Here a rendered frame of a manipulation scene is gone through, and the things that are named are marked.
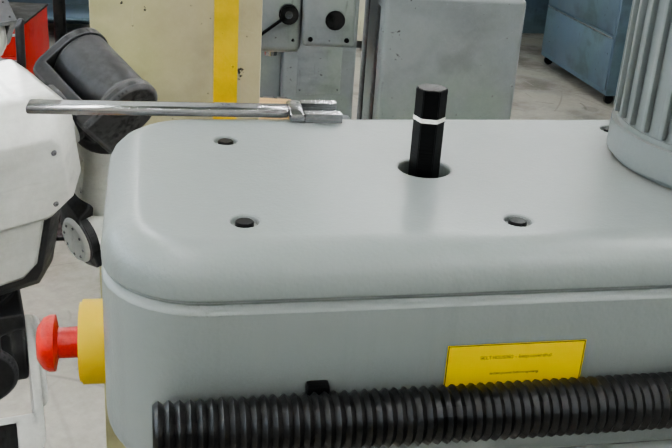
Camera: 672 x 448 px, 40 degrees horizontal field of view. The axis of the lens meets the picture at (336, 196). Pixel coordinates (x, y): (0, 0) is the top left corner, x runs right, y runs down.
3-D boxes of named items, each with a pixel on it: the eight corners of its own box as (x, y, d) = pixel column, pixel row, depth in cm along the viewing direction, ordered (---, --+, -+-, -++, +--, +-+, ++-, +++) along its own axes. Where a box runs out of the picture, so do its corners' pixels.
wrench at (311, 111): (23, 119, 70) (22, 108, 70) (31, 103, 74) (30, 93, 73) (341, 123, 74) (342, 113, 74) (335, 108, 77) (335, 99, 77)
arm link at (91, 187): (47, 226, 155) (49, 129, 140) (114, 196, 163) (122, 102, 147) (86, 272, 151) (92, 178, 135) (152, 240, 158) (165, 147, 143)
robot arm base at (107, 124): (36, 106, 141) (18, 55, 132) (108, 66, 146) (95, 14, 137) (91, 169, 135) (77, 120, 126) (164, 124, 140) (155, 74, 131)
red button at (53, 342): (35, 383, 64) (31, 333, 63) (41, 352, 68) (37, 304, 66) (84, 381, 65) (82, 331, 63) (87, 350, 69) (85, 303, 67)
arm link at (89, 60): (52, 114, 142) (54, 44, 132) (103, 96, 147) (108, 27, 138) (95, 162, 137) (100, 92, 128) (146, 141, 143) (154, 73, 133)
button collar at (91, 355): (79, 401, 64) (75, 326, 62) (84, 355, 70) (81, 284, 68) (109, 400, 65) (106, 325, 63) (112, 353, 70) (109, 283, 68)
